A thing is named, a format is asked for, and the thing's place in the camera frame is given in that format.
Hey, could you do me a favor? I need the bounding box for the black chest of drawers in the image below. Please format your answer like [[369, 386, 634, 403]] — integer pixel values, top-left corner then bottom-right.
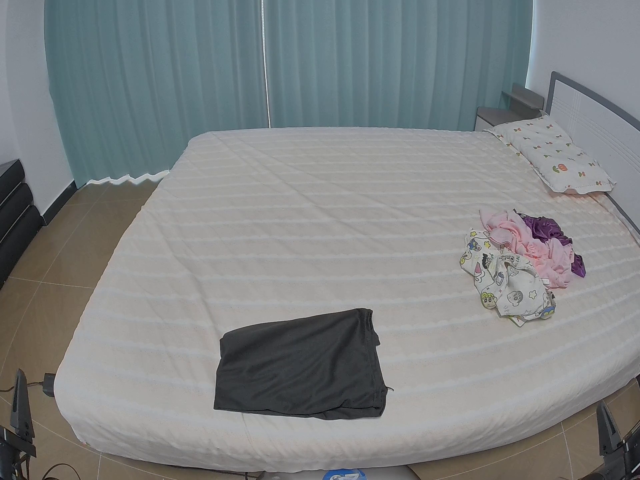
[[0, 159, 43, 289]]

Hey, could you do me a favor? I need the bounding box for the black cable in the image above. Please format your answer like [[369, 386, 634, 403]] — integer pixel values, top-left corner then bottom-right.
[[0, 373, 58, 399], [42, 462, 81, 480]]

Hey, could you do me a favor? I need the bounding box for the pink garment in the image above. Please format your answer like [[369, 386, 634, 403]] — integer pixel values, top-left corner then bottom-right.
[[479, 209, 575, 289]]

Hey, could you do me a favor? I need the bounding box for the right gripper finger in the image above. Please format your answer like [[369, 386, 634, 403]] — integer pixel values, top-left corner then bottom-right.
[[596, 400, 623, 456]]

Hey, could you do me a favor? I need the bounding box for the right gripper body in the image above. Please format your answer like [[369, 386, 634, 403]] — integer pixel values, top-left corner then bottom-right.
[[601, 438, 640, 474]]

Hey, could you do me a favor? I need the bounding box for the white printed pillow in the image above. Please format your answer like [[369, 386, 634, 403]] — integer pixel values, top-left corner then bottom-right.
[[484, 114, 617, 195]]

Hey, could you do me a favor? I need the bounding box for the purple garment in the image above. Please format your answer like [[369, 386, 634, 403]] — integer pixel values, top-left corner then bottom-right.
[[515, 213, 587, 278]]

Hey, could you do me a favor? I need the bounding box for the white printed pyjama garment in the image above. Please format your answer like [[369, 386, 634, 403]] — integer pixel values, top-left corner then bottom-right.
[[460, 228, 557, 328]]

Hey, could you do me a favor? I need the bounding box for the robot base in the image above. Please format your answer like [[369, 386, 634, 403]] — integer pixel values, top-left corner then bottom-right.
[[255, 467, 421, 480]]

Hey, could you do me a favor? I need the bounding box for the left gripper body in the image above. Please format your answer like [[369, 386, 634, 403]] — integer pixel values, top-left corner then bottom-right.
[[0, 428, 37, 461]]

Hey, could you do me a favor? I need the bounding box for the bed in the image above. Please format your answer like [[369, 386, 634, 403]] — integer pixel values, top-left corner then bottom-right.
[[54, 70, 640, 471]]

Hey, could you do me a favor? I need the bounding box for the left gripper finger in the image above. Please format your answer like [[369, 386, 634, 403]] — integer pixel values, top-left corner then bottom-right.
[[11, 368, 35, 440]]

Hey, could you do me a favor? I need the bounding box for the grey bedside table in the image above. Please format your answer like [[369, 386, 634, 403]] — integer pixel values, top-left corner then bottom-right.
[[475, 83, 545, 131]]

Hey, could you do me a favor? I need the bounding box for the blue-green curtain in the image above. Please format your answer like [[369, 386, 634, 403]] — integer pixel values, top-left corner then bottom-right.
[[262, 0, 533, 131], [45, 0, 271, 186]]

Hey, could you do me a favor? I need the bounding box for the black T-shirt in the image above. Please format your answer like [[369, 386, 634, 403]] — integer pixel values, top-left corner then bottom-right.
[[214, 308, 393, 421]]

